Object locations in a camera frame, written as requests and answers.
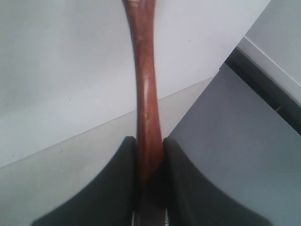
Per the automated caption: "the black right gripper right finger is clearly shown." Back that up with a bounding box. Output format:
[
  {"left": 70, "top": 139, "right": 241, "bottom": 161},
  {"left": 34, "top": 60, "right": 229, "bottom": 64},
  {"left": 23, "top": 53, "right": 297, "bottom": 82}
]
[{"left": 163, "top": 137, "right": 271, "bottom": 226}]

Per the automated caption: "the brown wooden spoon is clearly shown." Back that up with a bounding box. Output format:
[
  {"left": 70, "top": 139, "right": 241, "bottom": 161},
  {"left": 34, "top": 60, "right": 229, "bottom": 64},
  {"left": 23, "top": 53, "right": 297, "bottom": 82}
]
[{"left": 122, "top": 0, "right": 165, "bottom": 226}]

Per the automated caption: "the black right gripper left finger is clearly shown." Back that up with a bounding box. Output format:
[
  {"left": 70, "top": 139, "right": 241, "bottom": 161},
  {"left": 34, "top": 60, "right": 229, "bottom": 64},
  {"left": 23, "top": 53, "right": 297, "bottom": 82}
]
[{"left": 32, "top": 137, "right": 136, "bottom": 226}]

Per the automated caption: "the white cabinet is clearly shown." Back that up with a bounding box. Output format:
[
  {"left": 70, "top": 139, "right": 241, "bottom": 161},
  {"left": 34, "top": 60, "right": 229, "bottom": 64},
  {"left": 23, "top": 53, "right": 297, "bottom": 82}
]
[{"left": 225, "top": 0, "right": 301, "bottom": 133}]

